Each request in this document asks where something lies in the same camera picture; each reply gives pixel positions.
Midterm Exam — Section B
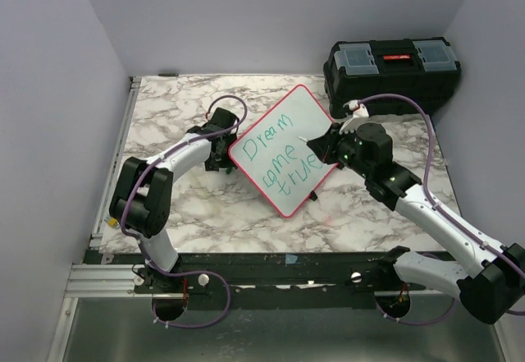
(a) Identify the black toolbox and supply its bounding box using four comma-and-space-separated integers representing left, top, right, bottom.
322, 37, 462, 119

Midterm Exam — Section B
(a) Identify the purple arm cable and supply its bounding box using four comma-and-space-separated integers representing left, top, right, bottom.
358, 94, 525, 325
121, 95, 233, 329

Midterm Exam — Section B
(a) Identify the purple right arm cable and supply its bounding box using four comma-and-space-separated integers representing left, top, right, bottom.
358, 94, 525, 325

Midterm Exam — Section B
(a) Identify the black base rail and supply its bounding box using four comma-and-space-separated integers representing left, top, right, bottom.
83, 250, 402, 318

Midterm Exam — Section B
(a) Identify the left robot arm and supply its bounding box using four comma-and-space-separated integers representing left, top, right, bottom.
109, 108, 240, 292

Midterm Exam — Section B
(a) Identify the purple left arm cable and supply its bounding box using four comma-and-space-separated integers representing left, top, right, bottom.
121, 95, 233, 329

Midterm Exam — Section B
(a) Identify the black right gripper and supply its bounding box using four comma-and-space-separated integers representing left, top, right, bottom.
308, 121, 372, 179

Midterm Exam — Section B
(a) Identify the aluminium frame rail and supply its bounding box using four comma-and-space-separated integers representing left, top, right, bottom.
88, 76, 142, 250

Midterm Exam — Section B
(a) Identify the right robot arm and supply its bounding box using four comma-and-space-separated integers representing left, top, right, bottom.
306, 123, 524, 324

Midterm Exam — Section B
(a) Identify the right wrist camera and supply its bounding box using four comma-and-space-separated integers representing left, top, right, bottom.
339, 100, 369, 135

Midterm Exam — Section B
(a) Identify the pink framed whiteboard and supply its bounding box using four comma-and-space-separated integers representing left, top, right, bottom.
229, 85, 335, 218

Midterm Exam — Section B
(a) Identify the yellow grey small object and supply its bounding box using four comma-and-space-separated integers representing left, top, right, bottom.
105, 217, 120, 228

